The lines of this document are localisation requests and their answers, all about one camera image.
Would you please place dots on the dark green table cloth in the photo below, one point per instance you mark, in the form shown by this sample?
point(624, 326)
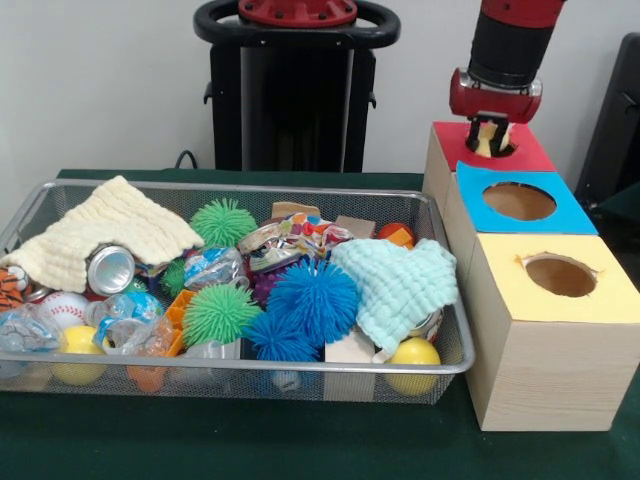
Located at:
point(625, 202)
point(250, 440)

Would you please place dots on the white baseball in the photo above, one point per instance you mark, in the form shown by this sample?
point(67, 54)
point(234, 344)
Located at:
point(65, 310)

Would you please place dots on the mint waffle cloth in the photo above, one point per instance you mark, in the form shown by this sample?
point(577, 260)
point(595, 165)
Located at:
point(400, 285)

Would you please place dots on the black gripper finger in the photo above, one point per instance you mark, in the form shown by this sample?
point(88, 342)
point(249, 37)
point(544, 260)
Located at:
point(498, 140)
point(473, 135)

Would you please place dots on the silver mesh bin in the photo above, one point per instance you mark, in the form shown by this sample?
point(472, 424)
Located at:
point(210, 385)

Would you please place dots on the yellow plastic ball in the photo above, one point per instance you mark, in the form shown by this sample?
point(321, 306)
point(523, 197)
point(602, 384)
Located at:
point(415, 355)
point(80, 342)

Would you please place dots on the cream waffle cloth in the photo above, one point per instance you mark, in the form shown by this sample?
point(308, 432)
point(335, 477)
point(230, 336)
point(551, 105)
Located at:
point(110, 225)

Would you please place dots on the small blue spiky ball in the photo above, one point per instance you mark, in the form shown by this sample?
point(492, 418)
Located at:
point(277, 337)

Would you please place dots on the yellow plush toy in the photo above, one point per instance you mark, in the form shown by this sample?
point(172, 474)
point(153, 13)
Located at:
point(485, 143)

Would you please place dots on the black upright panel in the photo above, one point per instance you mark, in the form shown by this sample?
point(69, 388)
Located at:
point(615, 125)

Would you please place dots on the green spiky ball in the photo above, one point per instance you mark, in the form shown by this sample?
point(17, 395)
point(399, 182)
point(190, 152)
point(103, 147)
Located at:
point(222, 222)
point(217, 315)

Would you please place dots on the wooden box with three holes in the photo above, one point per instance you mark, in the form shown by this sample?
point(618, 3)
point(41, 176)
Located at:
point(550, 375)

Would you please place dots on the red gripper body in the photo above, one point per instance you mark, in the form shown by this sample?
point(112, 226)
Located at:
point(495, 102)

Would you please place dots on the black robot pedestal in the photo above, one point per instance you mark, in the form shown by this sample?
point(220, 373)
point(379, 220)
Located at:
point(295, 100)

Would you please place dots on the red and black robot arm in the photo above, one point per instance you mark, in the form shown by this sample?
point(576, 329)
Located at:
point(510, 45)

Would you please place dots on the silver drink can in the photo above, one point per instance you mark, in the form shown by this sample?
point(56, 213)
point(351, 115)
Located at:
point(110, 270)

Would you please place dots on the large blue spiky ball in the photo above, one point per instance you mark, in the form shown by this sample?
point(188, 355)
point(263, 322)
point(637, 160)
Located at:
point(312, 300)

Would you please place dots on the red robot base flange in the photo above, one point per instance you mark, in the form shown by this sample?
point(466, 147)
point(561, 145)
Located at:
point(300, 12)

